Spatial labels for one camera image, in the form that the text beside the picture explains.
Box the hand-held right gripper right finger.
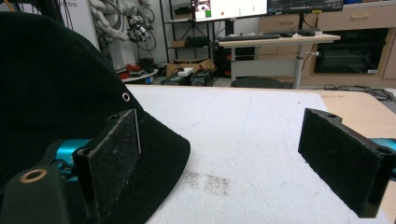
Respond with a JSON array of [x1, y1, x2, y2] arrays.
[[297, 107, 396, 218]]

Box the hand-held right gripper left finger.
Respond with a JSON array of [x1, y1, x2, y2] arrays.
[[72, 108, 142, 222]]

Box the black bucket hat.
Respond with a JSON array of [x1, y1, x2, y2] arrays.
[[0, 11, 191, 224]]

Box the white round table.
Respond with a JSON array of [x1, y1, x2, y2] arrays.
[[120, 68, 160, 85]]

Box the red tool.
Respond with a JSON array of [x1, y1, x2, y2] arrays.
[[118, 63, 145, 80]]

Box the white table mat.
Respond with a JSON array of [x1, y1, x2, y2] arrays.
[[125, 84, 390, 224]]

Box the black built-in oven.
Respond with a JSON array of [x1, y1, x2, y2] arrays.
[[314, 28, 390, 75]]

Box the dark round stool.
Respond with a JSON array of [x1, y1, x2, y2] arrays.
[[230, 76, 285, 90]]

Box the small white box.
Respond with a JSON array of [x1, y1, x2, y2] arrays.
[[177, 67, 195, 78]]

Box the brown cardboard box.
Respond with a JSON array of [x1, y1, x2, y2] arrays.
[[165, 58, 216, 77]]

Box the light wooden standing desk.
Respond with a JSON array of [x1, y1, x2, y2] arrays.
[[218, 32, 342, 91]]

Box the white robot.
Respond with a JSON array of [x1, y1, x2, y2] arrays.
[[88, 0, 157, 52]]

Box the light wooden cabinet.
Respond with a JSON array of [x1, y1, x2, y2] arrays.
[[258, 1, 396, 89]]

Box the black metal shelf rack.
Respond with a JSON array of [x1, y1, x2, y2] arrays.
[[160, 0, 219, 63]]

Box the black keyboard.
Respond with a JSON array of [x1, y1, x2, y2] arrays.
[[219, 33, 281, 43]]

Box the dark-screen computer monitor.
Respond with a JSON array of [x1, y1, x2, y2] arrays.
[[266, 0, 345, 15]]

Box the white-screen computer monitor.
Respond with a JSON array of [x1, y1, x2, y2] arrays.
[[190, 0, 269, 22]]

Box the black floor cables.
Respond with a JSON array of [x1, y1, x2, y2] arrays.
[[321, 84, 396, 103]]

